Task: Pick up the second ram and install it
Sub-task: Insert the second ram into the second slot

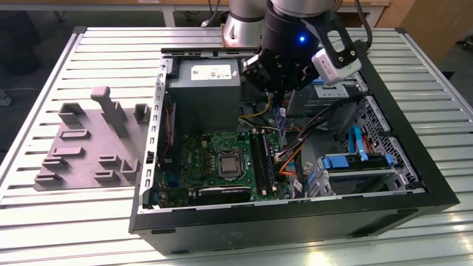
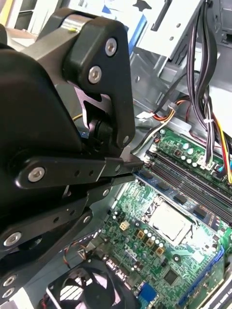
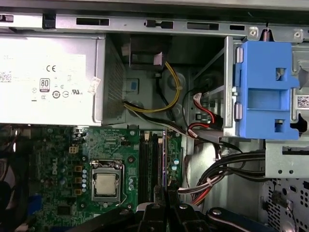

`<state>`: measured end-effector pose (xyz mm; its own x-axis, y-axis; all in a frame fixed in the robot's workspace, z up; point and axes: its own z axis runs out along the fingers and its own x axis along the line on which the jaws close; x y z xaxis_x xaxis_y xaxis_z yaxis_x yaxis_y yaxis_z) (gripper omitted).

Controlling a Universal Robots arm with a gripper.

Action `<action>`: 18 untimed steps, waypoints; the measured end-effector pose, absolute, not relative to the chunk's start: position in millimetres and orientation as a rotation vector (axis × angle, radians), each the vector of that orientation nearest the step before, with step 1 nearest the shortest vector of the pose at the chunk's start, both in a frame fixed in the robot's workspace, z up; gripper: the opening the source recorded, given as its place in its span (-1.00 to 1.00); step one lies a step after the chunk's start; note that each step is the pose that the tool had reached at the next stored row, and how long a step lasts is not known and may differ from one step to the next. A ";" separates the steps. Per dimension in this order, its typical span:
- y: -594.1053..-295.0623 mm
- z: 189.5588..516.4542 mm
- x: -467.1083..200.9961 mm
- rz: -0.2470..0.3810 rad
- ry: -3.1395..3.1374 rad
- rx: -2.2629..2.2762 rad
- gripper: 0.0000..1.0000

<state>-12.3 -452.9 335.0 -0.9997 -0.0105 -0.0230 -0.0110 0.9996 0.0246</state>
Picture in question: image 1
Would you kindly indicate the grey power supply unit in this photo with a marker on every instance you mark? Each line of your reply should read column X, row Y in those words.
column 203, row 105

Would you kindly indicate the metal disk bay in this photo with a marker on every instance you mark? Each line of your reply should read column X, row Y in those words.
column 392, row 177

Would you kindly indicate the blue VGA port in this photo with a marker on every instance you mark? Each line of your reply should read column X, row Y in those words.
column 155, row 199

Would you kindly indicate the CPU socket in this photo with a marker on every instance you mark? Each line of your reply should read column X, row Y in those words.
column 220, row 176

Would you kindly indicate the green motherboard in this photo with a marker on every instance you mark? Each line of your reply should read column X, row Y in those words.
column 196, row 144

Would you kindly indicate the grey parts rack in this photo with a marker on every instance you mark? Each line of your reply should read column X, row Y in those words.
column 111, row 144

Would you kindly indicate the black RAM slot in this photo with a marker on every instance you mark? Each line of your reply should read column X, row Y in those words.
column 255, row 160

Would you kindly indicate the silver CPU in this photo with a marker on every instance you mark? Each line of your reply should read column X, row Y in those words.
column 229, row 165

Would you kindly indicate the wooden cabinet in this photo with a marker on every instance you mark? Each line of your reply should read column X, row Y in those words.
column 436, row 27

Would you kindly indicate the wooden desk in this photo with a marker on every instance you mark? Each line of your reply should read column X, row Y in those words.
column 173, row 2

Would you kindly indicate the black chair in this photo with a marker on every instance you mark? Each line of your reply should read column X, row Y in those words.
column 22, row 41

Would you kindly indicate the RAM stick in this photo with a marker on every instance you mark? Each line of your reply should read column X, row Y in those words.
column 267, row 160
column 280, row 119

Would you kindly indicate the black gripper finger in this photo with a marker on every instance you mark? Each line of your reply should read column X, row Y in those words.
column 251, row 69
column 307, row 77

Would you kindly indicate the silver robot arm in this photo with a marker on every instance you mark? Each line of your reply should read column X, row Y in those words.
column 240, row 30

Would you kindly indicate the grey furniture foot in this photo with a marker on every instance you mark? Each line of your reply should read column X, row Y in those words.
column 4, row 98

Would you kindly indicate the hard disk in blue carrier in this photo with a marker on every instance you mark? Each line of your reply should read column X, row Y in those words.
column 336, row 162

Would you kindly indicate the blue drive bay latch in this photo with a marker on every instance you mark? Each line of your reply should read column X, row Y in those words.
column 320, row 81

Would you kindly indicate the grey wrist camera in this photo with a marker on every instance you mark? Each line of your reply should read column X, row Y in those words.
column 332, row 69

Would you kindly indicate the black camera bracket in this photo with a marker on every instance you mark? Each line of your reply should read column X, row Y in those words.
column 351, row 52

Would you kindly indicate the black graphics card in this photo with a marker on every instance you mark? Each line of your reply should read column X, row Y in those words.
column 221, row 195

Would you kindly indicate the metal optical drive cage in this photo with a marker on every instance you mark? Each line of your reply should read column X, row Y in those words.
column 332, row 92

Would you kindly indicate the blue expansion slot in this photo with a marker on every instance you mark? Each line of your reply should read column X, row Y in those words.
column 172, row 180

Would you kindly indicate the black PC case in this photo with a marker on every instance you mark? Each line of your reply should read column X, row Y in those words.
column 296, row 227

